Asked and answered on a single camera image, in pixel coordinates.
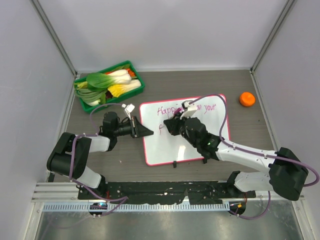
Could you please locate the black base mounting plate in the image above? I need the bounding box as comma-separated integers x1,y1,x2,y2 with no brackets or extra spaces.
76,181,256,205

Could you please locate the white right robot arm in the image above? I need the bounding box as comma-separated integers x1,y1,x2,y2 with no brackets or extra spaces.
163,113,309,201

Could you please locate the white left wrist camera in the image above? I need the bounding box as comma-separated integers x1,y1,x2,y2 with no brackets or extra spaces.
121,103,135,119

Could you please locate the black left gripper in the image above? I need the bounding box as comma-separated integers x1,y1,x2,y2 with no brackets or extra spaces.
113,116,153,139

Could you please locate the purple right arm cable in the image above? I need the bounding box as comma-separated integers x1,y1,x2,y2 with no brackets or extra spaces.
189,94,320,220

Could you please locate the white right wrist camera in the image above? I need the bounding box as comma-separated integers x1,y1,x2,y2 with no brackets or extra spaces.
180,100,198,120

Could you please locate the yellow white napa cabbage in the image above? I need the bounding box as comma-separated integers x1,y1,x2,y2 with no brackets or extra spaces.
107,79,142,98

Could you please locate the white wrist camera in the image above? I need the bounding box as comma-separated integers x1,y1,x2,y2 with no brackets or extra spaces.
121,103,135,119
180,100,198,120

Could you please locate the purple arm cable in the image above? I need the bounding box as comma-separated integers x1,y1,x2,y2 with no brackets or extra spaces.
189,94,320,220
69,102,130,218

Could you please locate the metal wire whiteboard stand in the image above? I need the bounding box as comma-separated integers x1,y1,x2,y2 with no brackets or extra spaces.
172,158,208,168

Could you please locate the green bok choy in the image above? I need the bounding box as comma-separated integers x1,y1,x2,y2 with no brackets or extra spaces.
86,69,132,90

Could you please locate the white slotted cable duct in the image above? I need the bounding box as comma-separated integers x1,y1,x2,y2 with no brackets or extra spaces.
42,202,230,213

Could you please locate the orange tangerine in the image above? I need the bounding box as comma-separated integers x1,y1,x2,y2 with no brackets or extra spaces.
239,92,256,107

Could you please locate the purple capped marker pen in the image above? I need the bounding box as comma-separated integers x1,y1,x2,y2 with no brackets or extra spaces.
159,107,182,130

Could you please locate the green scallion bunch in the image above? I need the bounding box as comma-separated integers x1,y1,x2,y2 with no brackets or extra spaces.
75,88,107,107

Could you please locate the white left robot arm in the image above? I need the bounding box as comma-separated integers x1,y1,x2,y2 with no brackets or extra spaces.
46,111,154,200

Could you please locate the pink framed whiteboard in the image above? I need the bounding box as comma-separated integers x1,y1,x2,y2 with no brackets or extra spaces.
139,94,226,166

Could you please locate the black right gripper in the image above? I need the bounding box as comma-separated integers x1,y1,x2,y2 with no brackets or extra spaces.
165,111,199,148

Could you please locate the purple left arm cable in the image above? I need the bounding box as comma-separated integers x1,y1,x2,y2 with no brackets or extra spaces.
69,102,130,218

